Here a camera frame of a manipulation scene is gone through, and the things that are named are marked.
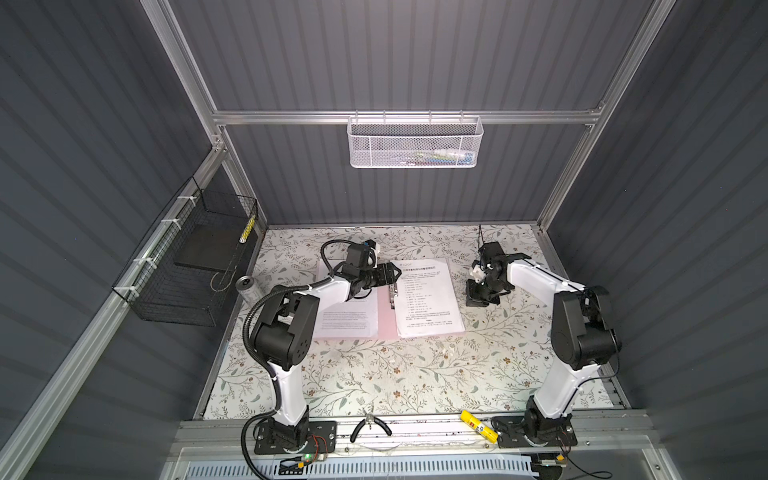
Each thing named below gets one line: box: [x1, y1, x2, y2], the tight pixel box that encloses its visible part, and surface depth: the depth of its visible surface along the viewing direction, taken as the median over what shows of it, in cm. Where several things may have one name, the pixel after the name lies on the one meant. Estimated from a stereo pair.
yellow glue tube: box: [460, 410, 499, 444], surface depth 75 cm
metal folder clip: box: [388, 284, 399, 310], surface depth 101 cm
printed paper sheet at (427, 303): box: [391, 258, 466, 338], surface depth 100 cm
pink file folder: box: [314, 258, 466, 340], surface depth 98 cm
